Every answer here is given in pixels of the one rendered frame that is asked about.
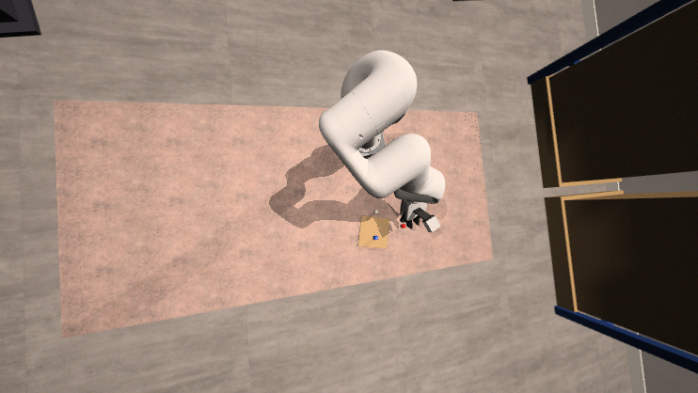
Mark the tan flat mat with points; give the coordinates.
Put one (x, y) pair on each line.
(373, 226)

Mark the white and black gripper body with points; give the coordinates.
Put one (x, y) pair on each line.
(408, 207)

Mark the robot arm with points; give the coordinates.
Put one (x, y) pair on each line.
(376, 93)

